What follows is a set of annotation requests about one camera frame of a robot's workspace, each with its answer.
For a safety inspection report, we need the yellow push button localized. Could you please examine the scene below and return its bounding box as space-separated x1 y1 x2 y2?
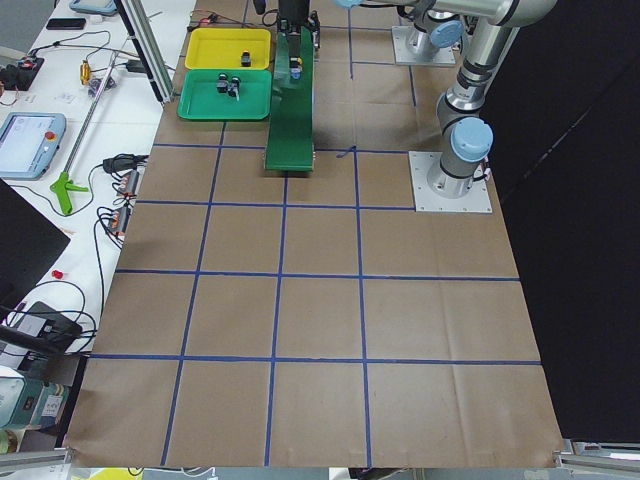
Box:
289 57 303 80

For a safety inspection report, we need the black power adapter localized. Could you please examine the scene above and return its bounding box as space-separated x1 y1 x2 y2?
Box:
125 60 146 74

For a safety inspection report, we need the yellow plastic tray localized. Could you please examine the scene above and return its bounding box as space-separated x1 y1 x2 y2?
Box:
184 28 272 70

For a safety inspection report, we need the gold aluminium resistor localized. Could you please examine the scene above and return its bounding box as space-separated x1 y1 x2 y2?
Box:
80 60 92 86

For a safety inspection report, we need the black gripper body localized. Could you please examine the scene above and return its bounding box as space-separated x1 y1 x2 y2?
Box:
276 0 320 60

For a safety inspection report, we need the aluminium frame post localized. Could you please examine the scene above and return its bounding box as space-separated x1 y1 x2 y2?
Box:
115 0 174 104

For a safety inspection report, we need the teach pendant tablet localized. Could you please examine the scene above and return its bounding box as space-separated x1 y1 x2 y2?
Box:
1 112 67 180

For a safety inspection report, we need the green conveyor belt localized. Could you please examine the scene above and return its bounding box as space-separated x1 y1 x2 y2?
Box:
265 30 314 172

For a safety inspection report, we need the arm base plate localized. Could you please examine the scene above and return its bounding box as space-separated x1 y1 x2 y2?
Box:
409 151 493 214
392 26 458 67

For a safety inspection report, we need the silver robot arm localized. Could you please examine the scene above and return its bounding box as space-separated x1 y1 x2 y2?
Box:
276 1 464 60
392 0 556 199

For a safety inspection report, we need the green plastic tray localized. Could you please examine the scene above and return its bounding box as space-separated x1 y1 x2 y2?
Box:
177 69 272 121

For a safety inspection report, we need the green handled reach grabber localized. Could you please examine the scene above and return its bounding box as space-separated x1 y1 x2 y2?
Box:
50 52 118 216

